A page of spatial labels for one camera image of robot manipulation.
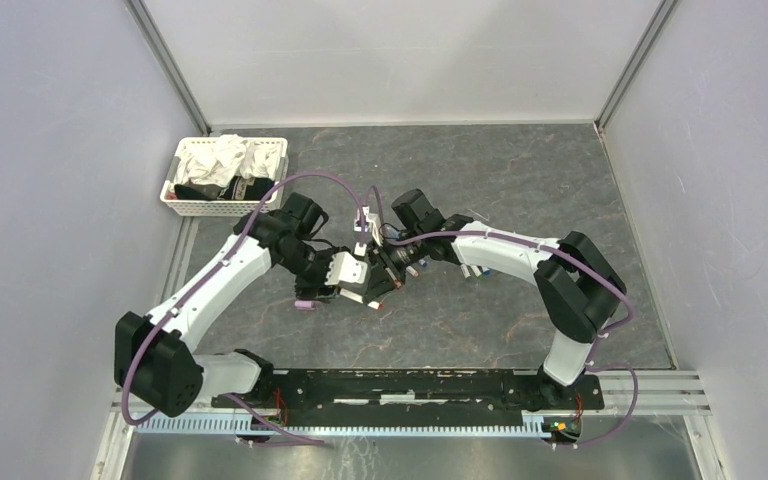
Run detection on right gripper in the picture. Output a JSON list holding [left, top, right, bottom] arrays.
[[364, 228, 427, 303]]

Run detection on pink highlighter cap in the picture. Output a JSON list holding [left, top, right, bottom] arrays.
[[294, 300, 320, 311]]

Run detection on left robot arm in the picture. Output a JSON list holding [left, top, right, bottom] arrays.
[[113, 193, 337, 417]]

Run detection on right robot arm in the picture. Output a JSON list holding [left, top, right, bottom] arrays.
[[354, 189, 634, 408]]

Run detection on white plastic basket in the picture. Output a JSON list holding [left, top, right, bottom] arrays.
[[159, 144, 289, 217]]

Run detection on white crumpled cloth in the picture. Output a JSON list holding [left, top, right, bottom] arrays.
[[171, 134, 288, 187]]

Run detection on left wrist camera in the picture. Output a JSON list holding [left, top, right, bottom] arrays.
[[326, 251, 369, 291]]

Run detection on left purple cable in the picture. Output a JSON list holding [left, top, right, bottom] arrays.
[[120, 170, 369, 448]]

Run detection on purple cable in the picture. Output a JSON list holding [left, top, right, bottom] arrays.
[[365, 184, 640, 450], [120, 170, 369, 448]]

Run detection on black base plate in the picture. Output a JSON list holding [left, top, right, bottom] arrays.
[[241, 368, 605, 427]]

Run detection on grey cable duct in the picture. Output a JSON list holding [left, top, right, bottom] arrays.
[[133, 413, 551, 439]]

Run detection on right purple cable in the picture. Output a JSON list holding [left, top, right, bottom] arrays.
[[365, 184, 640, 450]]

